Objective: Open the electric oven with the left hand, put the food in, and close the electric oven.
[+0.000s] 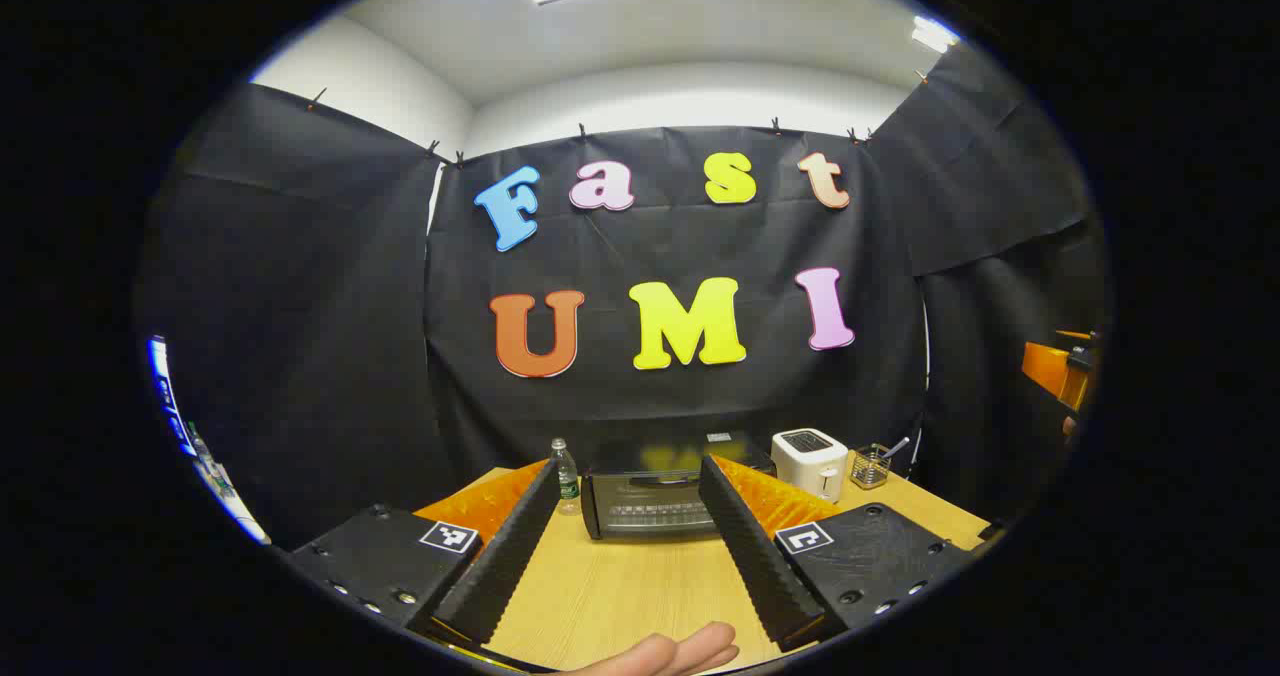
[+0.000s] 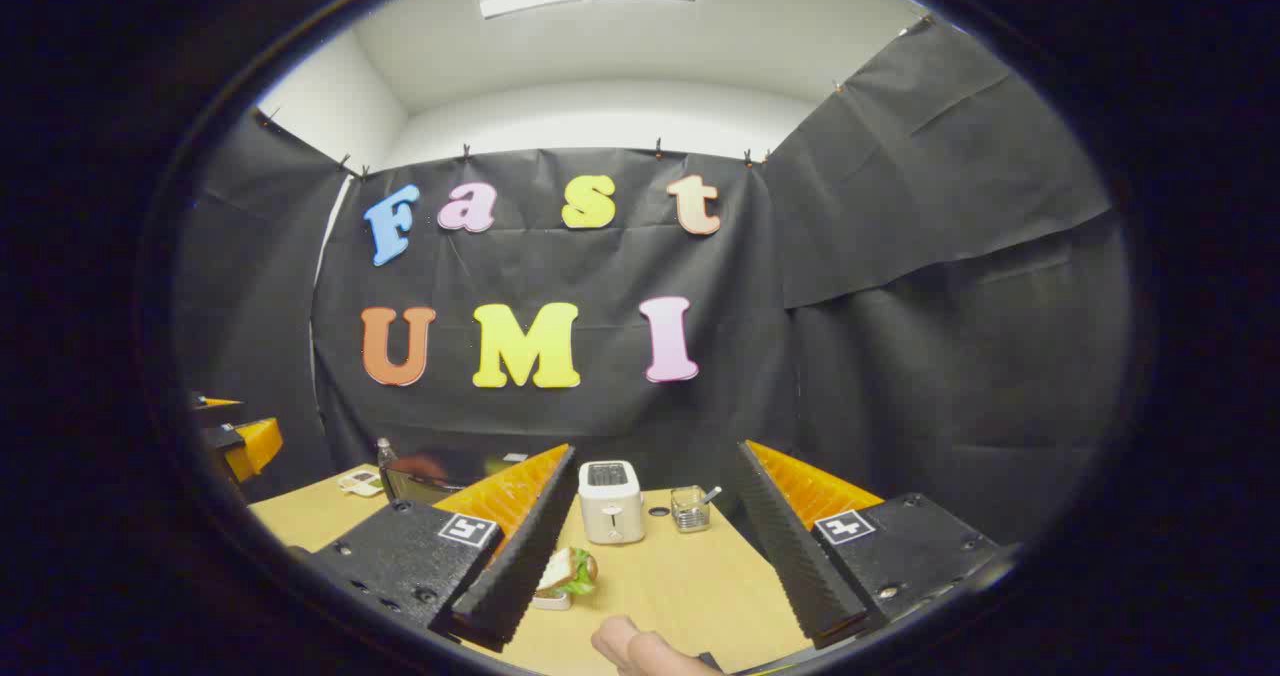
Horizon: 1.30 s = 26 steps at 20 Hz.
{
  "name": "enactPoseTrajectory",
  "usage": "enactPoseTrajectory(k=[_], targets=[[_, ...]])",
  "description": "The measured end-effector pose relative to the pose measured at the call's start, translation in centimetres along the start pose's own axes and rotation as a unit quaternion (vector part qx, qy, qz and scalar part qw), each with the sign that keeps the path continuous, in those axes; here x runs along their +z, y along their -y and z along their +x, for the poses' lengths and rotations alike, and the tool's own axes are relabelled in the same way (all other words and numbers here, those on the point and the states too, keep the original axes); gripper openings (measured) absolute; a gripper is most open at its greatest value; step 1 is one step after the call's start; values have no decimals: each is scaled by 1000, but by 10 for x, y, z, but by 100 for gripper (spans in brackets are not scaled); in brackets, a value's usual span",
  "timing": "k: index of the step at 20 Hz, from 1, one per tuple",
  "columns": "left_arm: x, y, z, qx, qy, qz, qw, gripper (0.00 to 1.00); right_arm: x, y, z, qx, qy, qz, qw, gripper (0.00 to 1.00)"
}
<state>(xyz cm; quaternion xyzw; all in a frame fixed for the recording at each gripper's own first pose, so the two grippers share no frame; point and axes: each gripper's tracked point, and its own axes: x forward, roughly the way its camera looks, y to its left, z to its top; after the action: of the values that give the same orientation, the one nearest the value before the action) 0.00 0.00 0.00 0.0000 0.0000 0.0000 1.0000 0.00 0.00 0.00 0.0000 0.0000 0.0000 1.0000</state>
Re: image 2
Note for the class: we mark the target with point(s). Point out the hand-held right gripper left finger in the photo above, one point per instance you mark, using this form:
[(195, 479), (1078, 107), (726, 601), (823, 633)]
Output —
[(525, 566)]

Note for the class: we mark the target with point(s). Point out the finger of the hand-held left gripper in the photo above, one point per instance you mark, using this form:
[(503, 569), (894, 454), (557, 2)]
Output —
[(216, 402), (252, 446)]

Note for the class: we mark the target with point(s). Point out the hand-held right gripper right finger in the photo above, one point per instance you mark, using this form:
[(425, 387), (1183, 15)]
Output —
[(790, 556)]

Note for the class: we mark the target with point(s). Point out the lettuce sandwich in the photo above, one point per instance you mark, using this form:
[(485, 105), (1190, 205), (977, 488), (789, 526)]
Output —
[(565, 568)]

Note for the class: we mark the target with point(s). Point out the black electric oven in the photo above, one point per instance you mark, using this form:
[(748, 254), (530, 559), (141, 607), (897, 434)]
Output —
[(440, 476)]

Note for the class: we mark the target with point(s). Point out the small white dish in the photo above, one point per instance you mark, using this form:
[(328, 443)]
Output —
[(550, 601)]

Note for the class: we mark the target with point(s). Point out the white toaster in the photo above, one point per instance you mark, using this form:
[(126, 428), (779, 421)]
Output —
[(610, 506)]

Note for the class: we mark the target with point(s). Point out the glass jar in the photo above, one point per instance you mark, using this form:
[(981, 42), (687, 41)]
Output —
[(688, 511)]

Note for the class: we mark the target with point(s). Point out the flat white device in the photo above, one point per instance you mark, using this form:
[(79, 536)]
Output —
[(360, 482)]

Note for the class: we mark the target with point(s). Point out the clear plastic bottle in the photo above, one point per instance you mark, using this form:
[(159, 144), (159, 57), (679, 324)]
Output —
[(385, 451)]

